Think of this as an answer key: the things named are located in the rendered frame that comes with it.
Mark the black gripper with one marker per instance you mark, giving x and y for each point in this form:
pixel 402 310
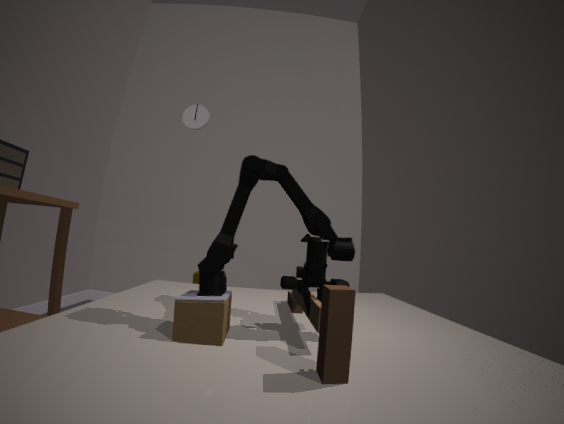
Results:
pixel 314 277

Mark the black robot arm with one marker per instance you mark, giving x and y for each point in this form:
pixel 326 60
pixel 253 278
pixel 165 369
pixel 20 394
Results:
pixel 212 281

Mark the long brown wooden rail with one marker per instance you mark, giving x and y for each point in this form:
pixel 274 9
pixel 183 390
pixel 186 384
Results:
pixel 315 308

